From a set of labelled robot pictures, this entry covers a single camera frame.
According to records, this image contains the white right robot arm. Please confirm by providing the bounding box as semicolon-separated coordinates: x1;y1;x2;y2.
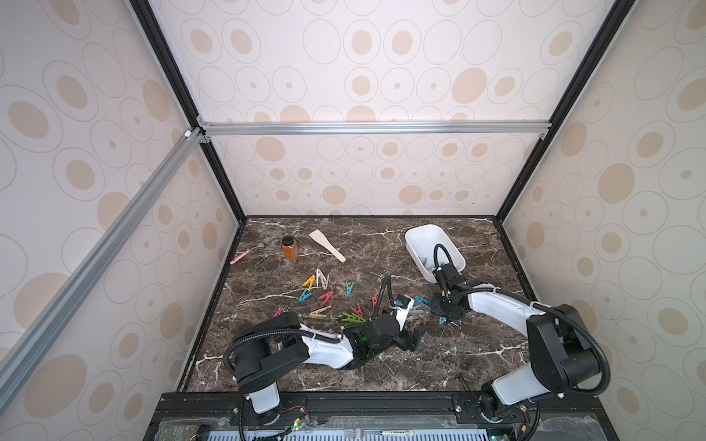
430;263;610;420

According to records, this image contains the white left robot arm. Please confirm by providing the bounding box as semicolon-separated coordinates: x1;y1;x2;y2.
222;312;426;415

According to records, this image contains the white plastic storage box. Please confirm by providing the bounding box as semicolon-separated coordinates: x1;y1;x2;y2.
404;224;466;284

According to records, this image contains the green clothespin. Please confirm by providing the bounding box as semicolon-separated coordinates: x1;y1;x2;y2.
341;312;367;325

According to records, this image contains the tan clothespin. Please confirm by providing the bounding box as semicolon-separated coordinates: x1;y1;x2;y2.
309;306;331;318

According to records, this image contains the red clothespin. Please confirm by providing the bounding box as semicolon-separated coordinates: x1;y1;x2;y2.
318;290;334;305

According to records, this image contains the yellow clothespin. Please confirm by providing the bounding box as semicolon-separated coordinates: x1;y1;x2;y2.
302;275;316;290

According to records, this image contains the white clothespin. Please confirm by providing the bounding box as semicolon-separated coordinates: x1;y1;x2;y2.
315;268;328;290

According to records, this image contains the wooden spatula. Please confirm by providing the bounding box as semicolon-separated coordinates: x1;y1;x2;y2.
309;230;347;263

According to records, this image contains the amber jar black lid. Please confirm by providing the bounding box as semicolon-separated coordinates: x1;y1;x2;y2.
281;235;298;262

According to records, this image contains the pink pen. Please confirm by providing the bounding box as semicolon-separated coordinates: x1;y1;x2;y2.
229;250;249;266

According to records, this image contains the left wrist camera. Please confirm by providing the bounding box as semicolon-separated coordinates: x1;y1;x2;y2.
395;295;415;331

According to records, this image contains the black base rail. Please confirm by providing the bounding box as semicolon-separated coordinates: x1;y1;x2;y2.
144;391;618;440

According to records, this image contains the horizontal aluminium rail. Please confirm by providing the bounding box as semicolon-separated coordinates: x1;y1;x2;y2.
202;119;552;136

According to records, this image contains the left diagonal aluminium rail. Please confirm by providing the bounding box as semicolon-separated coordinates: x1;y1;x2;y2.
1;127;205;412

